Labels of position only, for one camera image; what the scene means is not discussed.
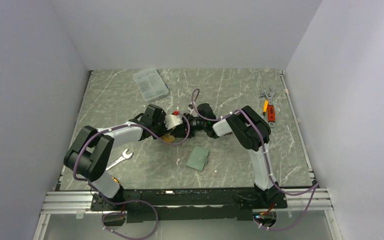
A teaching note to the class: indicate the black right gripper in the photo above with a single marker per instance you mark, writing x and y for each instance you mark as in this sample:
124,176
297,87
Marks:
185,124

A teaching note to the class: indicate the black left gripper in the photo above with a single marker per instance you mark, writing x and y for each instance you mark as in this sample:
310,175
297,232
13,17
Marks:
164,131

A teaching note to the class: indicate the gold credit card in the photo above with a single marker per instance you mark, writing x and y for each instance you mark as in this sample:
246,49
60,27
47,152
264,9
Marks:
168,138

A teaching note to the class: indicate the green card holder wallet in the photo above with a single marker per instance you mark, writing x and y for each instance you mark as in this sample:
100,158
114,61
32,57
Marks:
198,158

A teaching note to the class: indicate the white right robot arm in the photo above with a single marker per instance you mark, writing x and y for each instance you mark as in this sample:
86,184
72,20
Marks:
253,134

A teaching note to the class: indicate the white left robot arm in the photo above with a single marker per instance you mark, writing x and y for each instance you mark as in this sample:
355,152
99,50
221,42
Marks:
89,154

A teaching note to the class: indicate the clear plastic organizer box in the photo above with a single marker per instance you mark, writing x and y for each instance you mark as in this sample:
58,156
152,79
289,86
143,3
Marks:
150,84

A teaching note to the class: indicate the silver open-end wrench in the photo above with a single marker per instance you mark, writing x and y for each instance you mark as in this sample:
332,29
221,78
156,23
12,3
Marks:
126,154

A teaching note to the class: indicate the orange small screwdriver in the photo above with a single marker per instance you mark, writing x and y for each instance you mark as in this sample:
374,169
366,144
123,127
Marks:
265,106

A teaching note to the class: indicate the yellow black screwdriver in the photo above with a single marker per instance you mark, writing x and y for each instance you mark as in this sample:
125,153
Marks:
115,180

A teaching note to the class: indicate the red adjustable wrench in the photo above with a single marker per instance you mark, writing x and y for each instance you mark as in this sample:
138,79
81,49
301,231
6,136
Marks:
270,109

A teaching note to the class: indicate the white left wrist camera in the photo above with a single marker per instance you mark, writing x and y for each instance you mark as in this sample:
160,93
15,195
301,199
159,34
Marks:
173,120

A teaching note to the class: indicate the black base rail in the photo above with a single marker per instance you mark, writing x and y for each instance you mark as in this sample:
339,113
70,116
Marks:
178,204

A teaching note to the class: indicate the aluminium frame rail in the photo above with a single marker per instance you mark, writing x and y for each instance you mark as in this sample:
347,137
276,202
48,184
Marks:
73,203

